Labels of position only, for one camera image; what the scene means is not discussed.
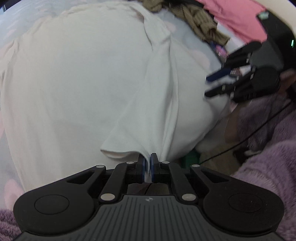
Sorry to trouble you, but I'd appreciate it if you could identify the pink garment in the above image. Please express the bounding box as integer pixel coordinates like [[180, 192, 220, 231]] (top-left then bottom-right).
[[199, 0, 269, 43]]

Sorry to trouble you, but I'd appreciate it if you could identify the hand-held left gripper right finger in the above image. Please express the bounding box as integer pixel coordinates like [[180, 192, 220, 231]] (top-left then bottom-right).
[[150, 153, 232, 204]]

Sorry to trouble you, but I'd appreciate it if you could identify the purple fleece sleeve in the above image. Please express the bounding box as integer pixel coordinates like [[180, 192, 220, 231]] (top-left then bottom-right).
[[199, 100, 293, 164]]

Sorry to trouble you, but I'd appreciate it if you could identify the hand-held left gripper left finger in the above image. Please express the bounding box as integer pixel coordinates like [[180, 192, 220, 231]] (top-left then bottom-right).
[[66, 153, 147, 204]]

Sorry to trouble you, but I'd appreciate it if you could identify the brown striped garment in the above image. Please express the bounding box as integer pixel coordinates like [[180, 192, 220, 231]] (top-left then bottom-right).
[[141, 0, 230, 45]]

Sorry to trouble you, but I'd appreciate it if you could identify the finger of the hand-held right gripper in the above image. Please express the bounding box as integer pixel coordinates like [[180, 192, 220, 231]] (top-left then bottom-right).
[[206, 42, 263, 82], [205, 74, 264, 103]]

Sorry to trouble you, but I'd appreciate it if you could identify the white shirt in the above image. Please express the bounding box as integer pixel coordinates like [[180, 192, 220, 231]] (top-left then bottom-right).
[[0, 2, 232, 193]]

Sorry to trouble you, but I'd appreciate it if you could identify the green object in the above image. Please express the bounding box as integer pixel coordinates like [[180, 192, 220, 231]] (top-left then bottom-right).
[[183, 151, 200, 167]]

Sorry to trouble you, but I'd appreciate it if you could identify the beige padded headboard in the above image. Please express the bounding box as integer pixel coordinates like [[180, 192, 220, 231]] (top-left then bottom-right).
[[257, 0, 296, 40]]

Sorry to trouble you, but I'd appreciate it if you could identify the person's right forearm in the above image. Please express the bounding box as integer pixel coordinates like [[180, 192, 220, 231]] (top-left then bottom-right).
[[236, 90, 296, 149]]

